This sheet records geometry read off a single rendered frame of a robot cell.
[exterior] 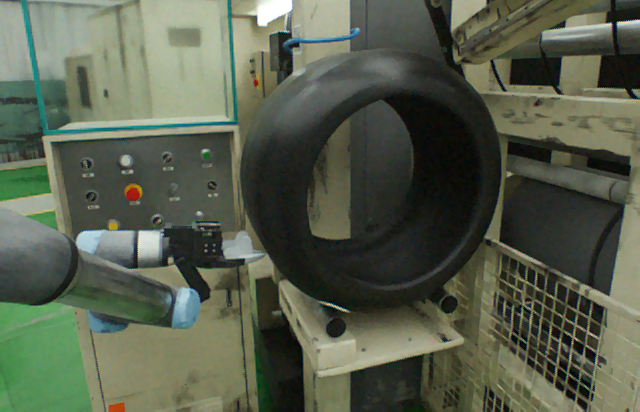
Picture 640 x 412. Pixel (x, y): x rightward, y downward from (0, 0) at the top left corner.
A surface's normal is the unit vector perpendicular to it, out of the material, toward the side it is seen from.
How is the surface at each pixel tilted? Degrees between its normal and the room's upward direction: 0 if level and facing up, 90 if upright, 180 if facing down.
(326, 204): 90
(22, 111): 90
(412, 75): 79
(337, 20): 90
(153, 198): 90
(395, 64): 42
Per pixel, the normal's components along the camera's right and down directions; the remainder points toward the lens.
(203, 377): 0.32, 0.24
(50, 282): 0.80, 0.39
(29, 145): 0.66, 0.18
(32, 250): 0.85, -0.24
